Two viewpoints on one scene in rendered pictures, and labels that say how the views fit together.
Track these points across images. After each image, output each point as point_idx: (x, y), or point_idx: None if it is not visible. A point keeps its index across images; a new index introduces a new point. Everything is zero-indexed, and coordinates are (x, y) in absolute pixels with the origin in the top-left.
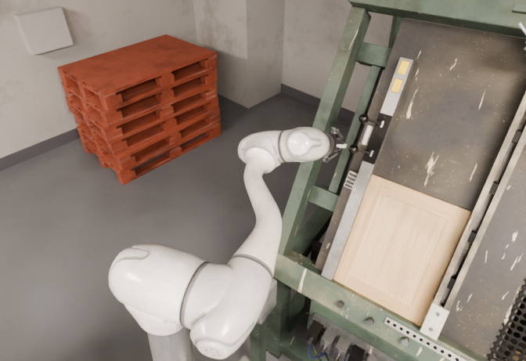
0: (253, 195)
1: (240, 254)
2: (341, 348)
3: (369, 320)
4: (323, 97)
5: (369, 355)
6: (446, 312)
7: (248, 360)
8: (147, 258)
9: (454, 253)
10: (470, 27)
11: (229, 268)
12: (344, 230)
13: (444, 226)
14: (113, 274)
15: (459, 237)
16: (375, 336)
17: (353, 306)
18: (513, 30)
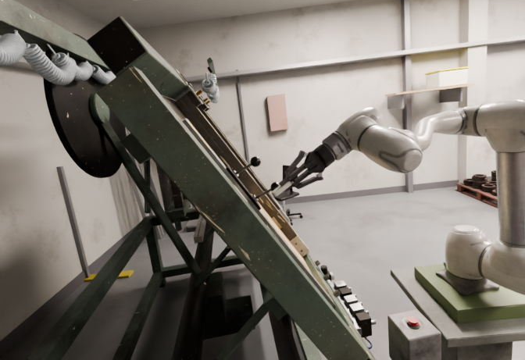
0: (430, 126)
1: (455, 111)
2: (353, 297)
3: (327, 274)
4: (230, 183)
5: (338, 286)
6: (295, 232)
7: (444, 333)
8: (520, 99)
9: (275, 208)
10: (166, 90)
11: (464, 108)
12: (302, 263)
13: (262, 208)
14: None
15: (262, 207)
16: (327, 281)
17: (328, 286)
18: (180, 87)
